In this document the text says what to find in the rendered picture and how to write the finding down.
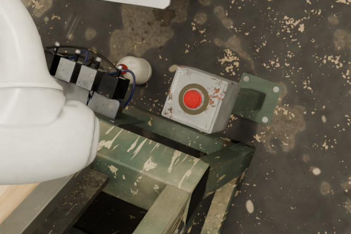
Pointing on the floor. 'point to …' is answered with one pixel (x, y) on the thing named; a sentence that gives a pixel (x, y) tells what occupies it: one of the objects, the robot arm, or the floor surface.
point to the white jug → (140, 78)
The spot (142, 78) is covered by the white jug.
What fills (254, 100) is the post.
